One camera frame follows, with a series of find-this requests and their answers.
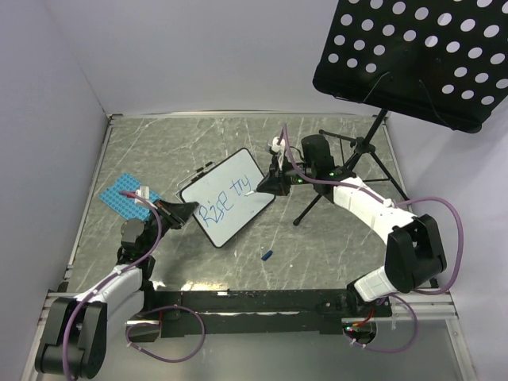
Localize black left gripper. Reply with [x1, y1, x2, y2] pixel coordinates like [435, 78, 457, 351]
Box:
[142, 198, 198, 254]

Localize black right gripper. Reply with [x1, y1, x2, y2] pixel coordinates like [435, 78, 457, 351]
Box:
[256, 154, 316, 197]

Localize small black-framed whiteboard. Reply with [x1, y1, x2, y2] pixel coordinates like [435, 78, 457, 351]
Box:
[178, 148, 275, 248]

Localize blue marker cap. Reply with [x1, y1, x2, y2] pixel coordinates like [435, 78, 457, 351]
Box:
[261, 250, 273, 261]

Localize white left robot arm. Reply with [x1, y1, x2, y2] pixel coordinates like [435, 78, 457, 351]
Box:
[34, 197, 198, 380]

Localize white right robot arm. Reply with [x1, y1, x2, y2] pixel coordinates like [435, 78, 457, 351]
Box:
[255, 135, 447, 316]

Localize blue studded building plate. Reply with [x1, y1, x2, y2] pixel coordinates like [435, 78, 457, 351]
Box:
[99, 173, 150, 221]

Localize black perforated music stand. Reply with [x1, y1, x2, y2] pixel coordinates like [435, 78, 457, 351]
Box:
[292, 0, 508, 227]

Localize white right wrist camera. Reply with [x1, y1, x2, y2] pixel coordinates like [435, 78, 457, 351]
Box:
[265, 136, 286, 155]

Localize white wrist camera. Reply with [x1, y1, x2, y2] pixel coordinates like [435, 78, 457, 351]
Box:
[265, 136, 286, 155]
[127, 185, 154, 206]

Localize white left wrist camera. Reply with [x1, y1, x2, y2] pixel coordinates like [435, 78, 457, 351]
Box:
[127, 185, 154, 206]

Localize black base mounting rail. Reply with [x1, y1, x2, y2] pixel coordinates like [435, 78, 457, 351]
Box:
[127, 289, 392, 338]

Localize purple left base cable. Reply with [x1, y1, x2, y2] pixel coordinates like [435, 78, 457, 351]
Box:
[125, 306, 206, 363]

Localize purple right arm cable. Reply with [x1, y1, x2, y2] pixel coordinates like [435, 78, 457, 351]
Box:
[277, 123, 464, 294]

